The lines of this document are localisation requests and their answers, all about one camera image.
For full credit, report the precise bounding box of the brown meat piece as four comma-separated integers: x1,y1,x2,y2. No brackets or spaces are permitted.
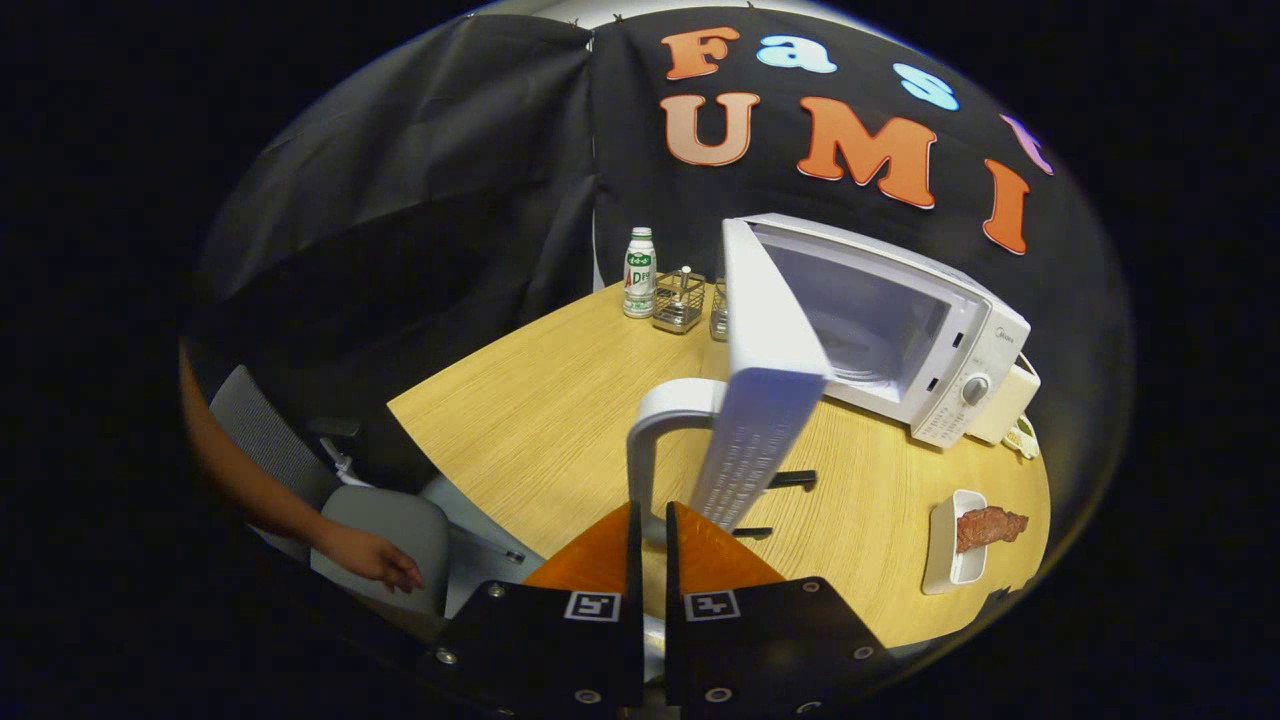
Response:
955,506,1030,555

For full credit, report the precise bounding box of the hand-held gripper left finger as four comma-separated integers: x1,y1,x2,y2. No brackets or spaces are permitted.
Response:
420,502,644,713

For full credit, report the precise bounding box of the cream toaster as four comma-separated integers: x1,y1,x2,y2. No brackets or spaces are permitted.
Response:
965,352,1042,447

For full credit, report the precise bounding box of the grey office chair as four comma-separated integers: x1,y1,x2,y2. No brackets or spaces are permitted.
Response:
205,364,453,618

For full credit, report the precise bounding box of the white ribbed tray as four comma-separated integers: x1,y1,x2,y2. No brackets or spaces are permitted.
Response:
921,489,991,597

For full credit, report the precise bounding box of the white green-label drink bottle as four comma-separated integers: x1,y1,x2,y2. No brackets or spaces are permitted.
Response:
622,227,659,320

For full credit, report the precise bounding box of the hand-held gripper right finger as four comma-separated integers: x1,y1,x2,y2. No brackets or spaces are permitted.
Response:
665,502,901,717

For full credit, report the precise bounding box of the small white divided dish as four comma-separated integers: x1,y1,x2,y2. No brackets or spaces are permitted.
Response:
1003,414,1042,462

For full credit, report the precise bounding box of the white microwave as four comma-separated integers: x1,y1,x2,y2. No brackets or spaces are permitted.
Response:
626,212,1032,547

